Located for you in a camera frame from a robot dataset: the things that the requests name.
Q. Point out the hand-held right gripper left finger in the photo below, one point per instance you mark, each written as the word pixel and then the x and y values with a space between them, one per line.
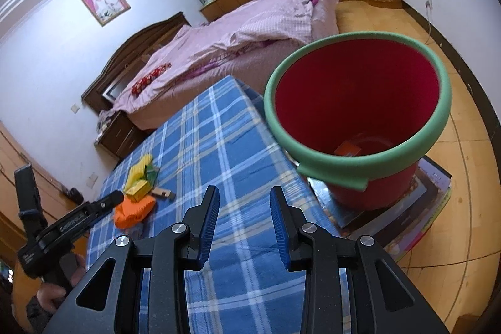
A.
pixel 209 228

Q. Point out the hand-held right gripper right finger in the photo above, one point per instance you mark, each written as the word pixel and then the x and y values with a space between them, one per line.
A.
pixel 280 232

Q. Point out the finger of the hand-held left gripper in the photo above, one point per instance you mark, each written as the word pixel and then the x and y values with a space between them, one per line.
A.
pixel 107 201

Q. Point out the orange plastic bag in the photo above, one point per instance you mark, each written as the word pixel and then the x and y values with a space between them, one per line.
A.
pixel 133 212

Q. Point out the yellow plastic bag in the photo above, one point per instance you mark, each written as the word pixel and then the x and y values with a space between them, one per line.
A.
pixel 137 171

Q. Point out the white and teal medicine box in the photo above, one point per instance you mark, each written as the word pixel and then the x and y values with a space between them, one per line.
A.
pixel 162 193

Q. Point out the orange cardboard box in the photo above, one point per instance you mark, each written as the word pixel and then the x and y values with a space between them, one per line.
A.
pixel 346 149

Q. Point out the red bucket with green rim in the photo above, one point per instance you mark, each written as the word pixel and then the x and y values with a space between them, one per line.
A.
pixel 352 83

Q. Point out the person's left forearm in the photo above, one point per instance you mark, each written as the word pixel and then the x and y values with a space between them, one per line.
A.
pixel 37 314

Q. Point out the person's left hand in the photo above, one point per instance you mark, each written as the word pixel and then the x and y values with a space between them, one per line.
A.
pixel 53 297

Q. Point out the black power adapter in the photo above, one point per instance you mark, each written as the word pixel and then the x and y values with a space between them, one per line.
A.
pixel 73 194

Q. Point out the dark wooden nightstand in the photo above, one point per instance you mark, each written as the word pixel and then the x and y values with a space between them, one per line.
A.
pixel 121 136

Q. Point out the blue plaid tablecloth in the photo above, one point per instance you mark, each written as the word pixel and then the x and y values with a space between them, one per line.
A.
pixel 235 162

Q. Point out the crumpled light cloth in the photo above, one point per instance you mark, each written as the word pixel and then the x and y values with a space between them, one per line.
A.
pixel 105 118

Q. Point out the wooden wardrobe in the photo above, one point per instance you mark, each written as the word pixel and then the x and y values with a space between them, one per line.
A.
pixel 11 146

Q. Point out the red floral pillow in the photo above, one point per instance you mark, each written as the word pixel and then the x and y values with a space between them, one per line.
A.
pixel 150 79

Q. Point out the large colourful picture book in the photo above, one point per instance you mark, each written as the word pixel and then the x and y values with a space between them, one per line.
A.
pixel 422 228

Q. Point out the dark wooden bed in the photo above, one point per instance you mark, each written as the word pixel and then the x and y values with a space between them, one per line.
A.
pixel 129 48

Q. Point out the stack of books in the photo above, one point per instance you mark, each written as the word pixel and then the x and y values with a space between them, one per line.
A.
pixel 426 181

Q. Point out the framed wedding photo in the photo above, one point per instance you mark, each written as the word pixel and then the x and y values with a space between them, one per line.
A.
pixel 105 3

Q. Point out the bed with pink quilt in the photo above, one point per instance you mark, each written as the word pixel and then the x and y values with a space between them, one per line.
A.
pixel 254 21

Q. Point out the white double wall socket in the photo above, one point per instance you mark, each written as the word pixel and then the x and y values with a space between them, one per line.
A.
pixel 92 180

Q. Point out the white wall switch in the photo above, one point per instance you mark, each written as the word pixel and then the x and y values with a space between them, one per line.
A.
pixel 74 108

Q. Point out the white wall socket with plug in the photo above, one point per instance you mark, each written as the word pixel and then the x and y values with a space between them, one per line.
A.
pixel 429 2

